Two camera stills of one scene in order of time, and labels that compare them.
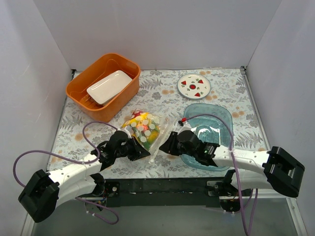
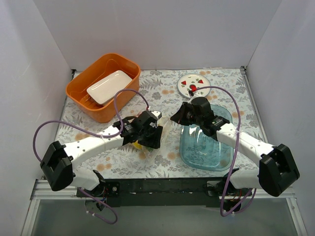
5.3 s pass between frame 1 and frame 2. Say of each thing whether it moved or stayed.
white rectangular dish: stayed
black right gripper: moved
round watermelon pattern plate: stayed
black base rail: stayed
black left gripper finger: moved
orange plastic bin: stayed
